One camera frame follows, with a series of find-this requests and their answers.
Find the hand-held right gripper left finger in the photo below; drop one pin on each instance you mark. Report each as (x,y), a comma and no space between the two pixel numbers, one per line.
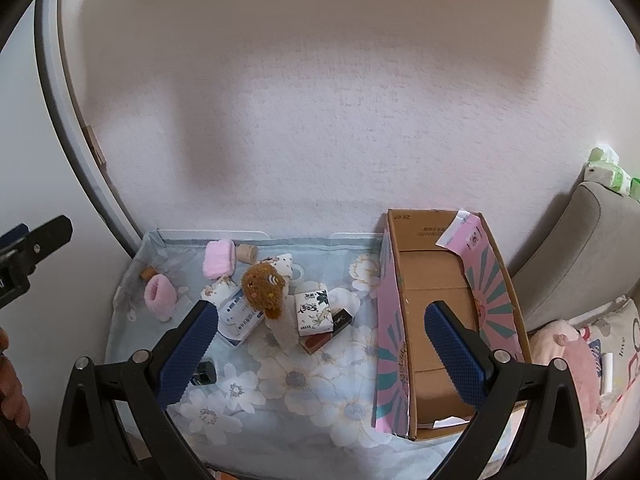
(190,355)

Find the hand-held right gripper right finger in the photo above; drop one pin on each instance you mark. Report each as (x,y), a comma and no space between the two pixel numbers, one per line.
(455,355)

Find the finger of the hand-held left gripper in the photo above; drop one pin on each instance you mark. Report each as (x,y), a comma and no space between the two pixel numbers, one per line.
(45,240)
(14,231)

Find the small black bottle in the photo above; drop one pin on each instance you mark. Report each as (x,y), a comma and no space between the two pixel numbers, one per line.
(205,372)

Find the white blue wipes packet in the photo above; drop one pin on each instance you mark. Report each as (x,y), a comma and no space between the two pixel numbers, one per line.
(240,319)

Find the pink printed cardboard box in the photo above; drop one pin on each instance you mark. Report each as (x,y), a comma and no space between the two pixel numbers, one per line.
(430,270)

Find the brown plush toy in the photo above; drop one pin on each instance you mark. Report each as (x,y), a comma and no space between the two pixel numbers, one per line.
(261,287)

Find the red lipstick tube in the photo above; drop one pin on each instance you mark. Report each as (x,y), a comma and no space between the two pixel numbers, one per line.
(342,318)

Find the floral printed small box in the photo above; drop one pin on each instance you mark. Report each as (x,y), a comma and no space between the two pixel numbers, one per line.
(312,312)

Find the white dotted sock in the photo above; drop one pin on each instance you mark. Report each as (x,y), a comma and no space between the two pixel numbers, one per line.
(281,261)

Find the person's left forearm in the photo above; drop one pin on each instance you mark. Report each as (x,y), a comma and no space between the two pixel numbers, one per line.
(15,455)

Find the person's left hand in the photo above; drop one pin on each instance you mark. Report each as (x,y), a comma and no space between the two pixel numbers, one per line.
(9,385)

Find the white orange printed sock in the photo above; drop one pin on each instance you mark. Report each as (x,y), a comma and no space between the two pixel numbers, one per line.
(216,291)

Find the small cork stopper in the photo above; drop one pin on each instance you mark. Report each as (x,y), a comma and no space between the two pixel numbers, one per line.
(147,274)

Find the beige sock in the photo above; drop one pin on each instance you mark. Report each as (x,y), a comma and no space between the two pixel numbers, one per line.
(285,334)

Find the large cork stopper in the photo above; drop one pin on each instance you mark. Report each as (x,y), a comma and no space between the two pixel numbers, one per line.
(246,253)

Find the floral printed cloth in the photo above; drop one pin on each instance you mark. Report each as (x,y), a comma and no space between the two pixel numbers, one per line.
(310,385)

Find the green tissue pack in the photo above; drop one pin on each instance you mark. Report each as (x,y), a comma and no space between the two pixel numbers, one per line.
(636,189)
(607,172)

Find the grey door frame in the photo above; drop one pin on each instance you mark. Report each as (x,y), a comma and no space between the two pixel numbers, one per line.
(49,35)

